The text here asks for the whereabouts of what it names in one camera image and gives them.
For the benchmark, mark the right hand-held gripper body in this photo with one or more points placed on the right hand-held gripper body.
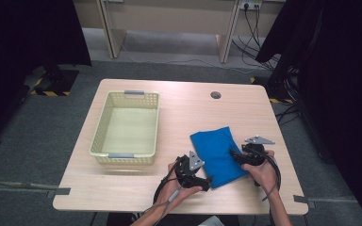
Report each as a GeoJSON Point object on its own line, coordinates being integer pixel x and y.
{"type": "Point", "coordinates": [254, 155]}

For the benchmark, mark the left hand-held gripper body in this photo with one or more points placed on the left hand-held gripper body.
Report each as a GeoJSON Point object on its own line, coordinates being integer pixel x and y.
{"type": "Point", "coordinates": [187, 175]}

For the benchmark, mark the blue t-shirt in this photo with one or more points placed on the blue t-shirt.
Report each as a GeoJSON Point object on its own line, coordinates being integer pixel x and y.
{"type": "Point", "coordinates": [217, 153]}

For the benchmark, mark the pale yellow plastic basket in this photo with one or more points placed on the pale yellow plastic basket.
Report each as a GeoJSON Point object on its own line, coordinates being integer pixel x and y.
{"type": "Point", "coordinates": [100, 135]}

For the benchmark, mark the person's right hand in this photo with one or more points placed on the person's right hand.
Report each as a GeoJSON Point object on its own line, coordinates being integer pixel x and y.
{"type": "Point", "coordinates": [265, 175]}

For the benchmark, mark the white sheet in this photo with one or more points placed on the white sheet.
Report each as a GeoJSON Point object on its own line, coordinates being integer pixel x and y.
{"type": "Point", "coordinates": [212, 221]}

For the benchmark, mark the black stand base striped edge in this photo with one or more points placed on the black stand base striped edge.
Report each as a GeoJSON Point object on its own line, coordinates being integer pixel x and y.
{"type": "Point", "coordinates": [62, 82]}
{"type": "Point", "coordinates": [283, 101]}

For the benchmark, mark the grey tape strip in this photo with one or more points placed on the grey tape strip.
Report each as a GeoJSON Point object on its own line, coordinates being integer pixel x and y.
{"type": "Point", "coordinates": [301, 199]}
{"type": "Point", "coordinates": [59, 191]}

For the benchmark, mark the black curtain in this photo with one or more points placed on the black curtain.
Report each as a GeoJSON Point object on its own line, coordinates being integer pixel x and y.
{"type": "Point", "coordinates": [12, 47]}
{"type": "Point", "coordinates": [342, 78]}

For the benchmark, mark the white power socket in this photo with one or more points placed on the white power socket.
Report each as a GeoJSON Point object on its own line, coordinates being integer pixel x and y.
{"type": "Point", "coordinates": [251, 3]}

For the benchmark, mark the beige wooden desk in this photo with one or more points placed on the beige wooden desk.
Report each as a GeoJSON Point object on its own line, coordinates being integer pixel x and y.
{"type": "Point", "coordinates": [169, 15]}

